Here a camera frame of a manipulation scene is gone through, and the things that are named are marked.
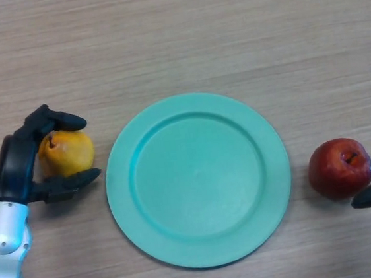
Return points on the green round plate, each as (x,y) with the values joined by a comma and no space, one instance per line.
(198,181)

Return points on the yellow pear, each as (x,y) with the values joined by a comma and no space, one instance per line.
(71,154)

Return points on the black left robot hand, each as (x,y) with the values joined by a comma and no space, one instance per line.
(13,170)

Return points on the red apple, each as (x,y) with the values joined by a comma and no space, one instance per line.
(334,169)

